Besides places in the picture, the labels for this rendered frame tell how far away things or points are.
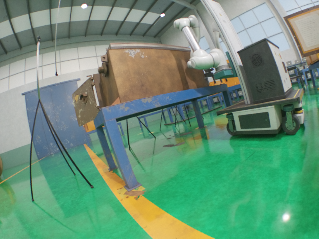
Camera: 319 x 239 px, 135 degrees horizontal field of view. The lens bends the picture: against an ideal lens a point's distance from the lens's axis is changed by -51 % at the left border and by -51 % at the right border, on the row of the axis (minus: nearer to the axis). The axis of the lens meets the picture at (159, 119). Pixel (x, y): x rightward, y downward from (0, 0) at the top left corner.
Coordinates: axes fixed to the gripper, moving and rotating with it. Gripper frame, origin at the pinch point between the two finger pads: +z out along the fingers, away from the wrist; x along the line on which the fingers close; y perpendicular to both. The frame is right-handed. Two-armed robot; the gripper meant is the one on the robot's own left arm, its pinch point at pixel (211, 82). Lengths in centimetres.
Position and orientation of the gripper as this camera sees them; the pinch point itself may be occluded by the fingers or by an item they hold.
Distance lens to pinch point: 179.9
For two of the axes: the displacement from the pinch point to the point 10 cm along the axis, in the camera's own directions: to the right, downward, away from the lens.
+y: -4.0, 0.8, 9.1
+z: 2.9, 9.6, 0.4
